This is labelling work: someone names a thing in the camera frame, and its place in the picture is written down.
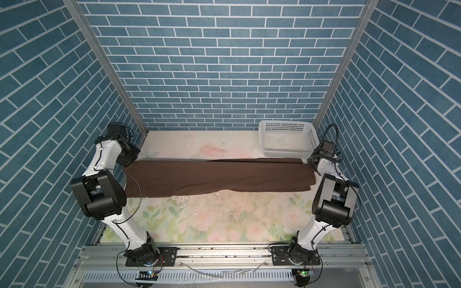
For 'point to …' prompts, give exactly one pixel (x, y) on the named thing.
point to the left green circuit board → (147, 275)
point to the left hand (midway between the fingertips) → (133, 156)
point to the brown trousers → (254, 174)
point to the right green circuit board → (307, 273)
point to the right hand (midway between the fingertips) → (317, 160)
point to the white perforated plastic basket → (287, 138)
